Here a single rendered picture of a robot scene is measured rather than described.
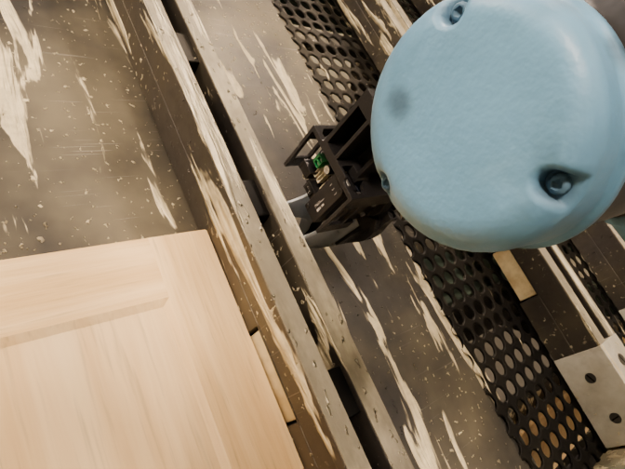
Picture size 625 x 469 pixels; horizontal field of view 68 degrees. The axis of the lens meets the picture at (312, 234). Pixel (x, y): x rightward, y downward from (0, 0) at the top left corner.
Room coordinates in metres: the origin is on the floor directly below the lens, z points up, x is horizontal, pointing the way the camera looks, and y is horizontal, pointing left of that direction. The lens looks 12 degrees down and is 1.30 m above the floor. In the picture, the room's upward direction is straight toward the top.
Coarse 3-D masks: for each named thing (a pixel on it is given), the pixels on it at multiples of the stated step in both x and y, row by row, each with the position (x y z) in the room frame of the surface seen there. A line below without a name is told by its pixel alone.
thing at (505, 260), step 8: (496, 256) 0.68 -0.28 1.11; (504, 256) 0.67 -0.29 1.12; (512, 256) 0.66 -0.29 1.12; (504, 264) 0.67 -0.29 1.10; (512, 264) 0.66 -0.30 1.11; (504, 272) 0.67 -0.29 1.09; (512, 272) 0.66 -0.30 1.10; (520, 272) 0.65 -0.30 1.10; (512, 280) 0.66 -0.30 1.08; (520, 280) 0.65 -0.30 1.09; (520, 288) 0.65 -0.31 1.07; (528, 288) 0.64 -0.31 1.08; (520, 296) 0.65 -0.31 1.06; (528, 296) 0.64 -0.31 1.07
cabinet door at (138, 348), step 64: (64, 256) 0.34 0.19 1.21; (128, 256) 0.37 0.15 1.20; (192, 256) 0.40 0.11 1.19; (0, 320) 0.29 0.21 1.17; (64, 320) 0.31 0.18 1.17; (128, 320) 0.34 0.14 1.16; (192, 320) 0.36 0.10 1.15; (0, 384) 0.27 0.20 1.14; (64, 384) 0.29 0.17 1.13; (128, 384) 0.31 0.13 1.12; (192, 384) 0.33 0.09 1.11; (256, 384) 0.35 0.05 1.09; (0, 448) 0.25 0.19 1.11; (64, 448) 0.26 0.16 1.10; (128, 448) 0.28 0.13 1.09; (192, 448) 0.30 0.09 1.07; (256, 448) 0.32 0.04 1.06
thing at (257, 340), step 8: (256, 336) 0.38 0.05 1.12; (256, 344) 0.38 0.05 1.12; (264, 344) 0.37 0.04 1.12; (264, 352) 0.37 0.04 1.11; (264, 360) 0.37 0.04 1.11; (264, 368) 0.37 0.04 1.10; (272, 368) 0.36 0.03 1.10; (272, 376) 0.36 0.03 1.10; (272, 384) 0.36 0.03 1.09; (280, 384) 0.35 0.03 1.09; (280, 392) 0.35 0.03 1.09; (280, 400) 0.35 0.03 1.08; (280, 408) 0.35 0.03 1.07; (288, 408) 0.34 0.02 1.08; (288, 416) 0.34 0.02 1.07
